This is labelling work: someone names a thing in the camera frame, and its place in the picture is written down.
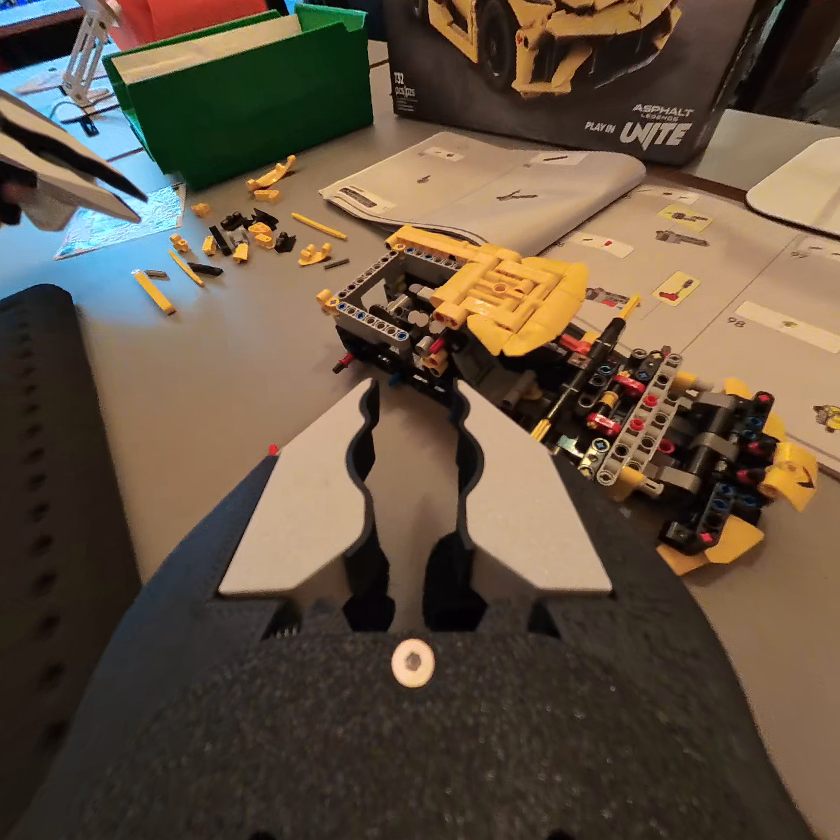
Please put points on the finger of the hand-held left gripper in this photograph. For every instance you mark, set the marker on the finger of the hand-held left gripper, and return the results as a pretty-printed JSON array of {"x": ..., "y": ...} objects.
[
  {"x": 65, "y": 190},
  {"x": 79, "y": 161}
]

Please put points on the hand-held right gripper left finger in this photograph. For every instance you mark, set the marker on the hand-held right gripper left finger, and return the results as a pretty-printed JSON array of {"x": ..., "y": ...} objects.
[{"x": 295, "y": 525}]

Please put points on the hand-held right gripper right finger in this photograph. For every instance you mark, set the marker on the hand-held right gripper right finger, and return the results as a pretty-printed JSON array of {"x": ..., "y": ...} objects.
[{"x": 531, "y": 525}]

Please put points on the yellow black brick car model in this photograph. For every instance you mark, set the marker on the yellow black brick car model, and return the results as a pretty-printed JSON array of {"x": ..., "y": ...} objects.
[{"x": 512, "y": 295}]

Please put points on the instruction booklet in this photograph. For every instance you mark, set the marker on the instruction booklet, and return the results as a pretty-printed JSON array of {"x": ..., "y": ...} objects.
[{"x": 492, "y": 170}]

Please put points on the white neighbouring desk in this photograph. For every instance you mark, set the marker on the white neighbouring desk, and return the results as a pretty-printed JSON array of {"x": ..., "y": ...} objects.
[{"x": 39, "y": 92}]

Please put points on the yellow printed leaflet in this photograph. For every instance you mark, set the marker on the yellow printed leaflet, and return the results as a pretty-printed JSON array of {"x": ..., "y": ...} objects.
[{"x": 138, "y": 216}]

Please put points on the white lattice stand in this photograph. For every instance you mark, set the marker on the white lattice stand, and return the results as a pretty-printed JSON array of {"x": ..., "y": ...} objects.
[{"x": 85, "y": 59}]

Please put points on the white printed paper stack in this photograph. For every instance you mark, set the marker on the white printed paper stack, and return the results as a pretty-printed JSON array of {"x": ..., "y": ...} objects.
[{"x": 203, "y": 46}]

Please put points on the green storage bin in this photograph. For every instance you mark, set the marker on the green storage bin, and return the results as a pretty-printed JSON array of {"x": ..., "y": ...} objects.
[{"x": 249, "y": 124}]

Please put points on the yellow black brick pieces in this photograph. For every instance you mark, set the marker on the yellow black brick pieces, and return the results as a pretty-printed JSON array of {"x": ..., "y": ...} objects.
[{"x": 262, "y": 233}]

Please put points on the black toy car box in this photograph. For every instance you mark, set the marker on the black toy car box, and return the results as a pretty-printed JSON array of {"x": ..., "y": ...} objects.
[{"x": 459, "y": 85}]

